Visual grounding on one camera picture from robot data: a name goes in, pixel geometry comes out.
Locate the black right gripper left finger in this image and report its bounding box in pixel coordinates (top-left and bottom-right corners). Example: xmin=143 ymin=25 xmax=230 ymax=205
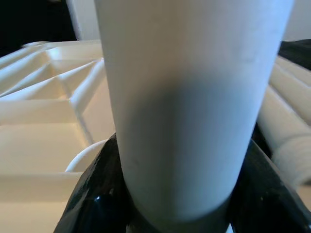
xmin=53 ymin=133 xmax=139 ymax=233

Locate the black door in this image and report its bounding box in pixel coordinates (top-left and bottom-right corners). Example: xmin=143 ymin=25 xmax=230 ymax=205
xmin=0 ymin=0 xmax=78 ymax=58

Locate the white plastic table top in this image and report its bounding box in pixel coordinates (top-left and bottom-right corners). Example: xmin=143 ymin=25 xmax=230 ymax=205
xmin=0 ymin=40 xmax=117 ymax=233

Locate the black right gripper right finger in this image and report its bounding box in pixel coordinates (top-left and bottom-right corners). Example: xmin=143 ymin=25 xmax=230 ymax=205
xmin=228 ymin=140 xmax=311 ymax=233

